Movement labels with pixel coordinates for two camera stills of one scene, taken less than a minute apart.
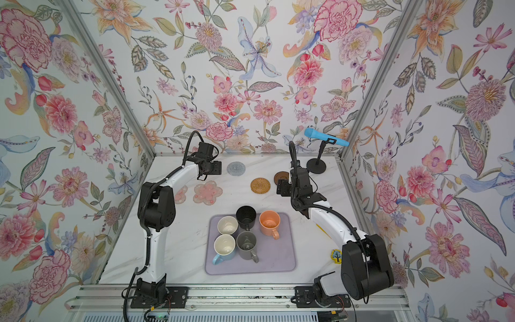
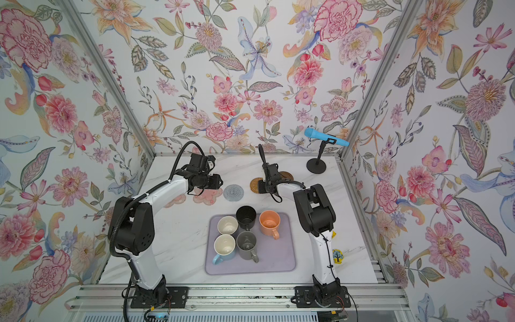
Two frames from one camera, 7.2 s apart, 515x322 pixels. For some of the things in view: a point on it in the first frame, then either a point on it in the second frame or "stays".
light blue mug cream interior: (224, 246) stays
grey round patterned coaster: (236, 168) to (233, 192)
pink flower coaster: (180, 195) stays
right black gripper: (283, 188) to (261, 187)
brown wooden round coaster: (281, 175) stays
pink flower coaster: (206, 192) stays
